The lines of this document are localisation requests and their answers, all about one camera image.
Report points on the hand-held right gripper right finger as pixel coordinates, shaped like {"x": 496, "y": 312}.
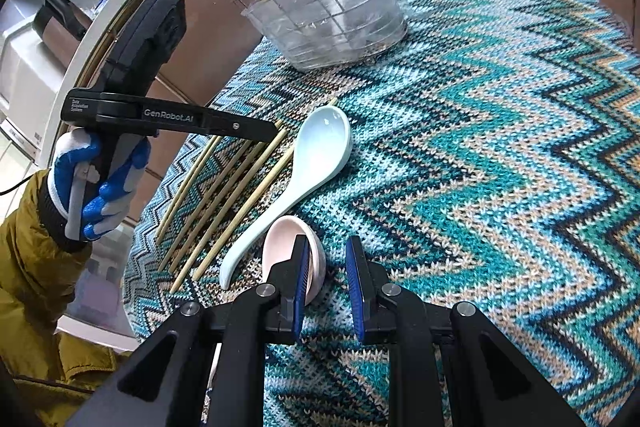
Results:
{"x": 354, "y": 292}

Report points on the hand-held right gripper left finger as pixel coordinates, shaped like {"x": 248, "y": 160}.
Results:
{"x": 301, "y": 277}

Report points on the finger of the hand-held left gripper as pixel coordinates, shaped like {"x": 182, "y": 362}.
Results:
{"x": 245, "y": 128}

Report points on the pink ceramic spoon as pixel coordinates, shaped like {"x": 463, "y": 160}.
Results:
{"x": 280, "y": 242}

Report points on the light blue ceramic spoon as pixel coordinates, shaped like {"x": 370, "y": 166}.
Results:
{"x": 325, "y": 132}

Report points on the person's left forearm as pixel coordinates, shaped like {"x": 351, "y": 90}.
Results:
{"x": 30, "y": 247}

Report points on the person's left hand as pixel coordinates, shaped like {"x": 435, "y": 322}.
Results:
{"x": 115, "y": 202}

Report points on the brown electric kettle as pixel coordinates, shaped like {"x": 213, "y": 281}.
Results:
{"x": 55, "y": 32}

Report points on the white appliance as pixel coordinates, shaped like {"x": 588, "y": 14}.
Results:
{"x": 25, "y": 72}

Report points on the zigzag knitted mat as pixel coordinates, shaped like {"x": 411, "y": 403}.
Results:
{"x": 475, "y": 157}

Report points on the person's olive jacket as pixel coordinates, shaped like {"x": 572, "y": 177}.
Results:
{"x": 75, "y": 372}

